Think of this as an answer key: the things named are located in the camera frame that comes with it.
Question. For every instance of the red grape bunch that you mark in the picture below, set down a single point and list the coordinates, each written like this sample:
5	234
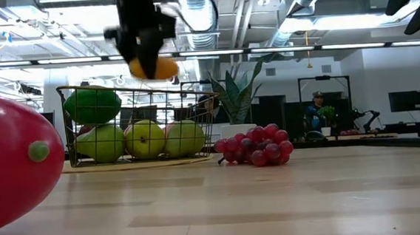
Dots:
264	147

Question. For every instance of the person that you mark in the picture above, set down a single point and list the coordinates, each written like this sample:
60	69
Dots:
207	104
314	117

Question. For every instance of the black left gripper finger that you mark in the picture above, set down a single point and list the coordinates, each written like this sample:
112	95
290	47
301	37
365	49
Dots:
127	51
150	55

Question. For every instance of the red mango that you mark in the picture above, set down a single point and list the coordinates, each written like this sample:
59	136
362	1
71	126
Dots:
9	161

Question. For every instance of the small potted green plant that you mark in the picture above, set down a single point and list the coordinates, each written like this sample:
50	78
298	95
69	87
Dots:
327	113

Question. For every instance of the dark red apple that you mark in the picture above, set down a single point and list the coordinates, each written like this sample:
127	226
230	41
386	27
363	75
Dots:
84	130

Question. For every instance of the green snake plant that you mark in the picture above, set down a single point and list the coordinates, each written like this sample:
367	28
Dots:
236	97

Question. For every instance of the dark green round fruit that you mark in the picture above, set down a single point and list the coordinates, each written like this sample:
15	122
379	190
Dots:
92	107

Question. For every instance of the black wall monitor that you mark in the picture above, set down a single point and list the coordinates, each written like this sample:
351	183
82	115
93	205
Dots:
405	101

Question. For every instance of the orange yellow mango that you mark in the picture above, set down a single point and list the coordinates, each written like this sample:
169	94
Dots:
169	67

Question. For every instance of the black metal frame stand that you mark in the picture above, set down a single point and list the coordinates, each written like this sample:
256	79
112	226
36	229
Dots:
322	77

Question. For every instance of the rectangular ceiling light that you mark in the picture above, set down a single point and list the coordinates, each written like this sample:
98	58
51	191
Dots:
337	22

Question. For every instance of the dark background table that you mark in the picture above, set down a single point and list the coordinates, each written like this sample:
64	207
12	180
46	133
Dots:
412	142

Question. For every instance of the black background robot arm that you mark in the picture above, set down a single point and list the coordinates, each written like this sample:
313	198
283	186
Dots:
371	115

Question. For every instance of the silver ribbed ventilation duct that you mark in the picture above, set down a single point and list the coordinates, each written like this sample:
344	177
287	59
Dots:
203	21

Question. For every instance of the long overhead light bar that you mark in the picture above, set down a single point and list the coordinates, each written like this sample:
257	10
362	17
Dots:
283	49

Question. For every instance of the smooth green pear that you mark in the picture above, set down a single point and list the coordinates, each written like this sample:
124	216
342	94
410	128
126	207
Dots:
102	143

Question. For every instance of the white plant pot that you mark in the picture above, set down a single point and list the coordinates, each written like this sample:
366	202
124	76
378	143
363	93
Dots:
237	130

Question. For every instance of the speckled green pear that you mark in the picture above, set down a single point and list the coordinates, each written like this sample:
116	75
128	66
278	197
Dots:
185	137

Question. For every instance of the yellow-green apple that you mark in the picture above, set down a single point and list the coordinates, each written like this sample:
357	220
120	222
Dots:
145	140

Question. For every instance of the dark desk monitor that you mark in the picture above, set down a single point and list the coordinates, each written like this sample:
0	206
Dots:
143	114

